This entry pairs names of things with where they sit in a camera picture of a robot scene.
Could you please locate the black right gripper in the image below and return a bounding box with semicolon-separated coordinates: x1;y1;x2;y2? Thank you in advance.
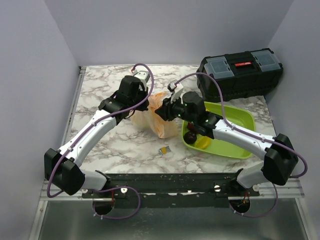
155;92;197;124

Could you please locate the banana print plastic bag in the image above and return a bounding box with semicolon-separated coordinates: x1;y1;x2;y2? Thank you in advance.
130;91;178;139

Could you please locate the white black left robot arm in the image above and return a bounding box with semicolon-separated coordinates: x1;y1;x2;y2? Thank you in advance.
44;71;154;198

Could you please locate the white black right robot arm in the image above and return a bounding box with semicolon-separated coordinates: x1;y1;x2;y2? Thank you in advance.
155;91;298;196

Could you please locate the dark red fake apple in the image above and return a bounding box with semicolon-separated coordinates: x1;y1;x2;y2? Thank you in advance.
183;131;198;145

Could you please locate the yellow fake starfruit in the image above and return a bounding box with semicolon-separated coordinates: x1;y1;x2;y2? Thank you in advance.
194;136;212;150

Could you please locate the hex key set yellow holder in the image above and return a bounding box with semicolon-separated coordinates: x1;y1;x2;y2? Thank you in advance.
158;146;171;155

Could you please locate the green plastic tray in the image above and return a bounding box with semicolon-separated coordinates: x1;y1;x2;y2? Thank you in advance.
181;105;256;160

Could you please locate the black plastic toolbox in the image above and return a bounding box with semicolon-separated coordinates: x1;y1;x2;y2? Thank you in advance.
196;48;284;103

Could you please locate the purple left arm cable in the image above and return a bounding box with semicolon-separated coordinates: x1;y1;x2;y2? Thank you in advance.
46;63;154;199

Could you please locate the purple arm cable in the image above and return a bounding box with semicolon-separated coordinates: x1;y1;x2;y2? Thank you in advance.
173;71;309;179
46;63;154;199

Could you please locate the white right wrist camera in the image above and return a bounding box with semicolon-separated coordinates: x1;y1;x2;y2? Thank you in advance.
167;81;184;104

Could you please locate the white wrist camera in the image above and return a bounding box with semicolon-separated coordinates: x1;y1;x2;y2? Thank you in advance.
167;81;184;104
132;69;150;92

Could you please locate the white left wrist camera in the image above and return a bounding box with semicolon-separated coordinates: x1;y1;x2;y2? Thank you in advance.
132;69;150;92

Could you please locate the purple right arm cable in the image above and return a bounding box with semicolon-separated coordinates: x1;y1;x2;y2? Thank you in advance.
173;71;309;179

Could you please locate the aluminium frame rail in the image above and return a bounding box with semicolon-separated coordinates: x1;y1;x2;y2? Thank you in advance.
40;66;87;201

